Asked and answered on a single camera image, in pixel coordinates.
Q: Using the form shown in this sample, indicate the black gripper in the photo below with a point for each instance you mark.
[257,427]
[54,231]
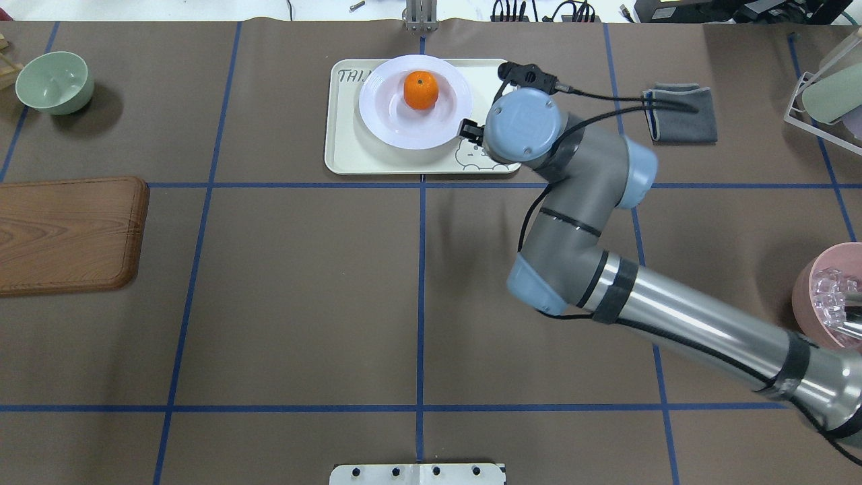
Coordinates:
[470,129]

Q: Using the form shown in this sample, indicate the orange fruit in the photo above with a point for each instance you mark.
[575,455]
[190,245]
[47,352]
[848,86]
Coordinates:
[420,90]

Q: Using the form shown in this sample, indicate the white plate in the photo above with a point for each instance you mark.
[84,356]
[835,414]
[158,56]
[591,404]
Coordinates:
[385,112]

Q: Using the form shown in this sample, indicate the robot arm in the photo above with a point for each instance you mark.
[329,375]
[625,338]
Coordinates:
[560,263]

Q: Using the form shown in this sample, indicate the cream bear tray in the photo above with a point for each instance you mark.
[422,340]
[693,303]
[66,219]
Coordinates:
[351,149]

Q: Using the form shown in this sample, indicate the grey folded cloth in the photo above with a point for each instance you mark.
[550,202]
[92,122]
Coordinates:
[681,113]

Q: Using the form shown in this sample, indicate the white cup rack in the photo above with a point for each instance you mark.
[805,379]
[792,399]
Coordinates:
[845,132]

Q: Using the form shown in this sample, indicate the green pastel cup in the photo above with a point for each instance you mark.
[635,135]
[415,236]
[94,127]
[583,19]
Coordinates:
[829,99]

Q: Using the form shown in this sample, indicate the pink bowl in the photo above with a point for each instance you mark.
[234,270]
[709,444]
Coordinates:
[847,258]

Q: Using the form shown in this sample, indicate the wooden cutting board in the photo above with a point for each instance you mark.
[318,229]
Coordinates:
[73,235]

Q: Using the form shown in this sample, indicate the green bowl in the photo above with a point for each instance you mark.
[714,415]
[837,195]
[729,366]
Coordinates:
[56,83]

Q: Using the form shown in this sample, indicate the metal scoop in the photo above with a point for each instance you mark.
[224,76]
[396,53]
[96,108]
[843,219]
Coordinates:
[847,317]

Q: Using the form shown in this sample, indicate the wooden cup rack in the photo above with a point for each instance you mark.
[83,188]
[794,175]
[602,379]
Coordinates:
[10,69]

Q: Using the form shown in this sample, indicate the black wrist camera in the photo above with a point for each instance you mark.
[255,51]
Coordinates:
[529,76]

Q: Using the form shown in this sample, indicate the aluminium frame post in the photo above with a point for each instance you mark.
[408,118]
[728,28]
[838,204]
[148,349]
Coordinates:
[420,16]

